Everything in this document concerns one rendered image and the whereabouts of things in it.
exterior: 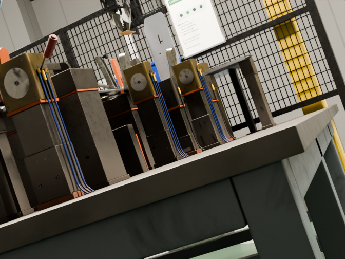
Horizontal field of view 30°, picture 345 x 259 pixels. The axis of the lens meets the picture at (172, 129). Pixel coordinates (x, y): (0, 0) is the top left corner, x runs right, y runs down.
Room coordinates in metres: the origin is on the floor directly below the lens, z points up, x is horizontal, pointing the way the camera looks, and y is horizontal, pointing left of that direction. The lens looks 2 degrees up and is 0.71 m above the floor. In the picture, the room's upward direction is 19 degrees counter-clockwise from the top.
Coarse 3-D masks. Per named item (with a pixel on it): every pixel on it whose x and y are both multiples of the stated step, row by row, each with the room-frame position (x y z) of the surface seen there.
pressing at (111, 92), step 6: (102, 90) 2.07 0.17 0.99; (108, 90) 2.10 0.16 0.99; (114, 90) 2.14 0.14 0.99; (120, 90) 2.18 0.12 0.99; (126, 90) 2.32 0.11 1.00; (108, 96) 2.30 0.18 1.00; (114, 96) 2.35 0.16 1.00; (0, 102) 1.67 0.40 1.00; (102, 102) 2.32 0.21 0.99; (0, 108) 1.76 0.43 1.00
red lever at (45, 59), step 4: (52, 36) 1.47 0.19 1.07; (56, 36) 1.49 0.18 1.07; (48, 40) 1.48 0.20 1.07; (52, 40) 1.47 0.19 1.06; (56, 40) 1.48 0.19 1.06; (48, 44) 1.48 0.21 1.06; (52, 44) 1.48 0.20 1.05; (48, 48) 1.49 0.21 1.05; (52, 48) 1.49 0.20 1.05; (44, 52) 1.50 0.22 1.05; (48, 52) 1.49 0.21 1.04; (52, 52) 1.50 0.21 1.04; (44, 56) 1.51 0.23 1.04; (48, 56) 1.50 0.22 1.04; (44, 60) 1.51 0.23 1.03; (44, 64) 1.52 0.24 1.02; (44, 68) 1.53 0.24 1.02
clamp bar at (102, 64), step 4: (104, 52) 2.64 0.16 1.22; (100, 56) 2.67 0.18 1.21; (104, 56) 2.63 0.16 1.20; (108, 56) 2.65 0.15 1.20; (96, 60) 2.64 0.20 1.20; (100, 60) 2.64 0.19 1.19; (104, 60) 2.66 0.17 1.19; (100, 64) 2.64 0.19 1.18; (104, 64) 2.66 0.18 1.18; (100, 68) 2.64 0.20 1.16; (104, 68) 2.63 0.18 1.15; (108, 68) 2.66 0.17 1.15; (104, 72) 2.64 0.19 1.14; (108, 72) 2.66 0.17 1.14; (104, 76) 2.64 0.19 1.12; (108, 76) 2.63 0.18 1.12; (112, 76) 2.66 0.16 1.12; (108, 80) 2.63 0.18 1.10; (112, 80) 2.66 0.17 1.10; (108, 84) 2.64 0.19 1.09; (112, 84) 2.63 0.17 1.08; (116, 84) 2.66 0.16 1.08
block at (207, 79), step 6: (204, 78) 2.54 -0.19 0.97; (210, 78) 2.59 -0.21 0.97; (204, 84) 2.54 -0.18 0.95; (210, 84) 2.56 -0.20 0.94; (210, 90) 2.54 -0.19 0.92; (210, 96) 2.54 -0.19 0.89; (216, 96) 2.58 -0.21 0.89; (216, 102) 2.59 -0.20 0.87; (216, 108) 2.56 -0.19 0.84; (222, 120) 2.57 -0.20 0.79; (222, 126) 2.55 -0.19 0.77; (228, 132) 2.56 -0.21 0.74; (228, 138) 2.56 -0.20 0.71; (234, 138) 2.55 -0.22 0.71
